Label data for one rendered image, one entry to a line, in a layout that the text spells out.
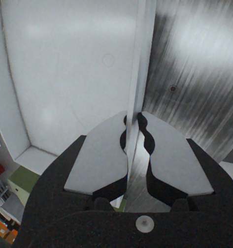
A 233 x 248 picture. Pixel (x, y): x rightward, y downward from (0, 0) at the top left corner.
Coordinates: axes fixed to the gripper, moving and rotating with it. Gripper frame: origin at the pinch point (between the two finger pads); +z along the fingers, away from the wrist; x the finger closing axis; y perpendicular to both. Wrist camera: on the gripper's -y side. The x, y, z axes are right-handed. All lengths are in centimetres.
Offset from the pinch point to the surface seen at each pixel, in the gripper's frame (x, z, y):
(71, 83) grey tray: -6.9, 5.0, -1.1
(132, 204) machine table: 1.7, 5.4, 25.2
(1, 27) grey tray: -17.4, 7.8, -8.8
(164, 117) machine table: 4.1, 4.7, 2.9
